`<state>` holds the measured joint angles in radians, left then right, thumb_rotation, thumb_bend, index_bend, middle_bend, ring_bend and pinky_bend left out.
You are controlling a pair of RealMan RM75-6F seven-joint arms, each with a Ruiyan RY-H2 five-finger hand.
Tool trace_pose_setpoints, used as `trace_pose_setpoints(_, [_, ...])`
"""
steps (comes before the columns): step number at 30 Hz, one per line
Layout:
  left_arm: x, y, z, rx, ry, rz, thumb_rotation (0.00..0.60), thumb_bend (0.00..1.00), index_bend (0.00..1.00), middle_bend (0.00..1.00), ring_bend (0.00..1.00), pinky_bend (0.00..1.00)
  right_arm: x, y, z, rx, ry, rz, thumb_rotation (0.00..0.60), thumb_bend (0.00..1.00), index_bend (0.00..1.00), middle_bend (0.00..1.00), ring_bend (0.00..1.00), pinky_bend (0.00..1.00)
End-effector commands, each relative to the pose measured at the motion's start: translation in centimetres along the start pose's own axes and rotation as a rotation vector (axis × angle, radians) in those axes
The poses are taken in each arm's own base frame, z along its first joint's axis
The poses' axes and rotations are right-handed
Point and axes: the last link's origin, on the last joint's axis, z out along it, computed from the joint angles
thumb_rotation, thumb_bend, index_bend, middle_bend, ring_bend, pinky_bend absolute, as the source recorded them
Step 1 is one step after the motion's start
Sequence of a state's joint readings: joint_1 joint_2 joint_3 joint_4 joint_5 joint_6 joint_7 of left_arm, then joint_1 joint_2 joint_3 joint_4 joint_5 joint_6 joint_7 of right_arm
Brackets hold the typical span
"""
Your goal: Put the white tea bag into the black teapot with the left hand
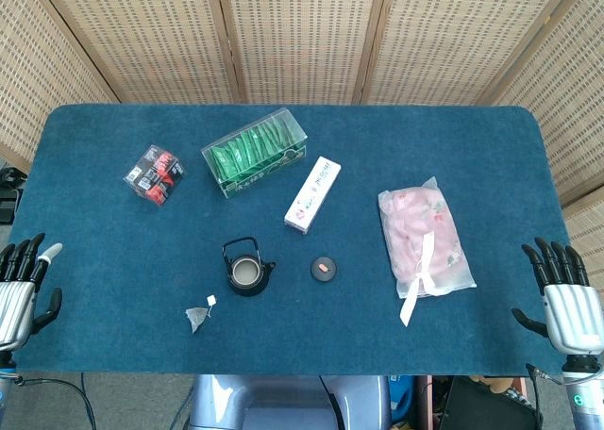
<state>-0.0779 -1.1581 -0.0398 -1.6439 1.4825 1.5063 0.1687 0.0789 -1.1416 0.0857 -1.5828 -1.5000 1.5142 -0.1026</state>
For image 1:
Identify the black lid with orange knob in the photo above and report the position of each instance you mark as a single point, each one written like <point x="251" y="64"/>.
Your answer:
<point x="321" y="274"/>

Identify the clear box of green tea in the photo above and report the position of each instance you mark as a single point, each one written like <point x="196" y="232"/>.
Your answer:
<point x="245" y="156"/>

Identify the black teapot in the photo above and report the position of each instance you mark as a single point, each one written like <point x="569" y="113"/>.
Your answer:
<point x="247" y="291"/>

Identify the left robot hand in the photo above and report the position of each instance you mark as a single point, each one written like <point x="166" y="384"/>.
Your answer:
<point x="16" y="312"/>

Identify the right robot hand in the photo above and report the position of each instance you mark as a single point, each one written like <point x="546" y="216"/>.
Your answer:
<point x="571" y="317"/>

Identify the black case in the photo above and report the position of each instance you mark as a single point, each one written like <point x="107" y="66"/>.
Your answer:
<point x="481" y="406"/>

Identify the pyramid tea bag with tag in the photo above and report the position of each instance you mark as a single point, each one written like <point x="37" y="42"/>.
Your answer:
<point x="196" y="318"/>

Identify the black equipment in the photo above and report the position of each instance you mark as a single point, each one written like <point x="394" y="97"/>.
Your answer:
<point x="7" y="208"/>

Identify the blue package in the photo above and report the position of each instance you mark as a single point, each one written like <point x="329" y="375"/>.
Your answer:
<point x="401" y="392"/>

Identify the white toothpaste box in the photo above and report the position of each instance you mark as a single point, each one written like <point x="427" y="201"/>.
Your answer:
<point x="311" y="196"/>

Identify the pink cloth in clear bag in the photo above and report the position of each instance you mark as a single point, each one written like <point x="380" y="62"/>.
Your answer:
<point x="420" y="232"/>

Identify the blue-grey robot torso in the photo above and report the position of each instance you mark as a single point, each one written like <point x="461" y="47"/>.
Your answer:
<point x="283" y="401"/>

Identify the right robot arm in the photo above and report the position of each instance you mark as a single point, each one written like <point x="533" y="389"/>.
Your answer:
<point x="585" y="401"/>

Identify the woven rattan folding screen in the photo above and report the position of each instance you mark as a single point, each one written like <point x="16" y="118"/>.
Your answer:
<point x="302" y="38"/>

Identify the clear box red black capsules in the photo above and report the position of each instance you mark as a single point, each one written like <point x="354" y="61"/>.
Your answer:
<point x="153" y="177"/>

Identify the blue felt table cover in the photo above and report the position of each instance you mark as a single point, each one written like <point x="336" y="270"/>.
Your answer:
<point x="330" y="331"/>

